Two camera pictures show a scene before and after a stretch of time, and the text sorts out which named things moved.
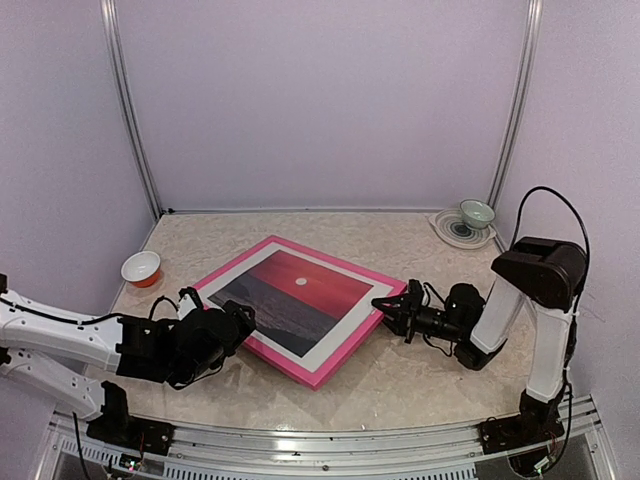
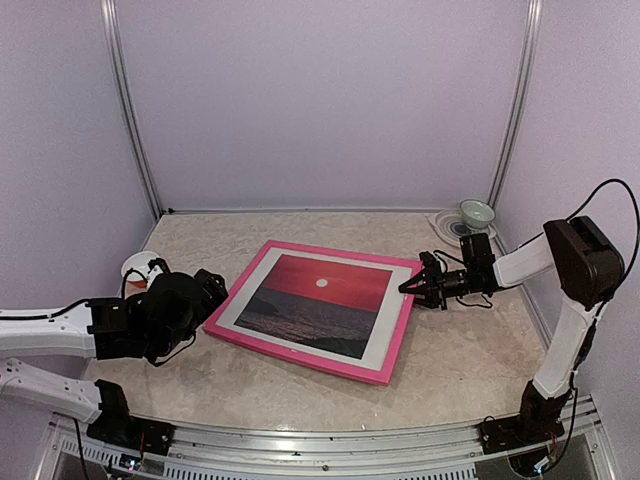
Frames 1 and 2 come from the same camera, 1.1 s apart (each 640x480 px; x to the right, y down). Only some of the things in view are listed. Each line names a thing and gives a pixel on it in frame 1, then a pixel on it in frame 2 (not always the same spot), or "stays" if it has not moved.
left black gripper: (245, 326) → (204, 278)
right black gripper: (404, 314) → (431, 300)
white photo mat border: (359, 317) → (243, 271)
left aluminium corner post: (110, 26) stays
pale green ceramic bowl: (476, 214) stays
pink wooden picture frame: (308, 307) → (384, 376)
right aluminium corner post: (518, 119) stays
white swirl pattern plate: (451, 230) stays
